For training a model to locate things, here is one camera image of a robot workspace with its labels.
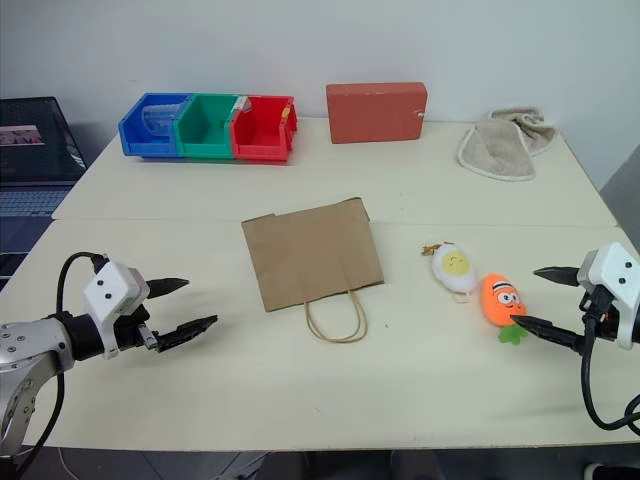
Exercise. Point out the beige crumpled towel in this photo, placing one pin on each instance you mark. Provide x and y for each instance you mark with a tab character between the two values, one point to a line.
495	150

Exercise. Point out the red-brown rectangular block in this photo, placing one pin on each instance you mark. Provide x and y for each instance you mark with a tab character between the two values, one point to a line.
375	112

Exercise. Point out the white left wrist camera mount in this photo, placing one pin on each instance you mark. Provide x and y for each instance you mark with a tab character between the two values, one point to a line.
107	292

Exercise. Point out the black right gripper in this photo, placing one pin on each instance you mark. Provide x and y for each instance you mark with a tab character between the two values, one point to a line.
602	320

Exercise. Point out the red plastic storage bin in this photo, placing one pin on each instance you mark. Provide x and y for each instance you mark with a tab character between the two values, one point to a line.
260	135

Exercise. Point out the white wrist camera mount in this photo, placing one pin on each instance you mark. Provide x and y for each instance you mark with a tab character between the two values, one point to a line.
615	272
107	292

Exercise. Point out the orange carrot plush toy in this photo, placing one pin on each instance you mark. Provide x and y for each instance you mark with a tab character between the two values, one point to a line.
500	305

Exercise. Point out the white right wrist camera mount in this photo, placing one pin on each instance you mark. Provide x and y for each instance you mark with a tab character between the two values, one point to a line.
615	272

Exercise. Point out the blue plastic storage bin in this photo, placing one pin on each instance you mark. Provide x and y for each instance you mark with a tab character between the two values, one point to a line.
137	135

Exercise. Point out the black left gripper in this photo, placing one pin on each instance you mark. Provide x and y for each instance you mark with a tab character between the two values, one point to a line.
132	332

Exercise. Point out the black laptop computer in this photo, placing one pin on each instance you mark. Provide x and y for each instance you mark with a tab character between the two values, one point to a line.
35	145

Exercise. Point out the white egg plush toy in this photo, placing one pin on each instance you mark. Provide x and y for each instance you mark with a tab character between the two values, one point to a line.
455	267

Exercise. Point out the small clear plastic wrapper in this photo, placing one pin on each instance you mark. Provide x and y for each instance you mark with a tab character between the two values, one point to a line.
242	105

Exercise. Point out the green plastic storage bin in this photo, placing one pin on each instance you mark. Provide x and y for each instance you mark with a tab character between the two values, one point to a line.
205	130

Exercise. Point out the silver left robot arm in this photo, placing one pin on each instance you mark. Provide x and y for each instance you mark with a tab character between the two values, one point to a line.
35	340

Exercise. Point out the black rounded object white rim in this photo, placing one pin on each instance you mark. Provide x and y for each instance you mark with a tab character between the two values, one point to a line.
615	472

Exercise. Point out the clear plastic cup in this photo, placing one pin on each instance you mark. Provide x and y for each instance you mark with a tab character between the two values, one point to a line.
159	120

